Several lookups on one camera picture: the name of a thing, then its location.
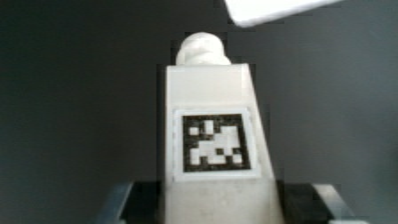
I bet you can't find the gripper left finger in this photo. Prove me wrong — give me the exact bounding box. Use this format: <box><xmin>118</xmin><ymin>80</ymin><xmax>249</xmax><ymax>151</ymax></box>
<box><xmin>93</xmin><ymin>182</ymin><xmax>133</xmax><ymax>224</ymax></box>

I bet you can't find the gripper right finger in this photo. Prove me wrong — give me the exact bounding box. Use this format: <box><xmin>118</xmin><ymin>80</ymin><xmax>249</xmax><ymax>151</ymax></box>
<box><xmin>313</xmin><ymin>184</ymin><xmax>368</xmax><ymax>224</ymax></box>

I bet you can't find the white table leg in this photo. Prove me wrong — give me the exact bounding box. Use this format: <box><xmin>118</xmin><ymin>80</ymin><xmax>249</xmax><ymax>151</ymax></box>
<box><xmin>164</xmin><ymin>32</ymin><xmax>285</xmax><ymax>224</ymax></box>

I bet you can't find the white sheet with tags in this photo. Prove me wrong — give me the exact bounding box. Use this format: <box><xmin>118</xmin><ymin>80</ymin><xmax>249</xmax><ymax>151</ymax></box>
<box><xmin>224</xmin><ymin>0</ymin><xmax>343</xmax><ymax>28</ymax></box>

